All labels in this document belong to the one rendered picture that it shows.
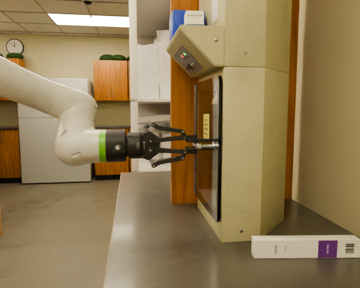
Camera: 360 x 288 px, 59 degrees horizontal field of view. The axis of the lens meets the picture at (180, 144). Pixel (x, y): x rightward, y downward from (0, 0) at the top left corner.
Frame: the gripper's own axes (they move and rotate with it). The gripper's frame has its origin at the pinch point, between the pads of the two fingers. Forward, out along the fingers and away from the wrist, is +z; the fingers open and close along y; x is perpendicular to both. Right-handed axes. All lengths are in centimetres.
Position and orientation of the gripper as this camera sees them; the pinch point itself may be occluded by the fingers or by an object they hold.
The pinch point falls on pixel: (197, 144)
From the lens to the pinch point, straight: 94.0
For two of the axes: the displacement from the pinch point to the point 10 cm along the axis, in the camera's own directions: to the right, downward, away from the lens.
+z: 9.9, -0.2, 1.5
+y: 0.0, -10.0, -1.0
